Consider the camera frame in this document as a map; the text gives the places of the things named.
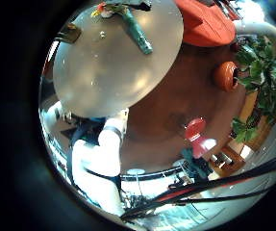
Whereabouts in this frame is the red stool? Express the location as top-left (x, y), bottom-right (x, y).
top-left (184, 116), bottom-right (218, 160)

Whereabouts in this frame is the orange beanbag seat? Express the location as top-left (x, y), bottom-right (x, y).
top-left (174, 0), bottom-right (238, 49)

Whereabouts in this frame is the wooden shelf unit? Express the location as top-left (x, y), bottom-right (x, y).
top-left (208, 90), bottom-right (273, 179)

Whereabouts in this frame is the bouquet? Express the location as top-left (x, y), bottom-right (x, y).
top-left (90, 1), bottom-right (154, 56)

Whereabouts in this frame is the black cable bundle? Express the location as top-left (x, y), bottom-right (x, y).
top-left (119, 150), bottom-right (276, 222)

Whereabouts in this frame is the green leafy plant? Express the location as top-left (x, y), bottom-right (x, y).
top-left (230, 35), bottom-right (276, 144)

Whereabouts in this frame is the amber glass vase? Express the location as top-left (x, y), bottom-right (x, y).
top-left (55, 22), bottom-right (82, 45)

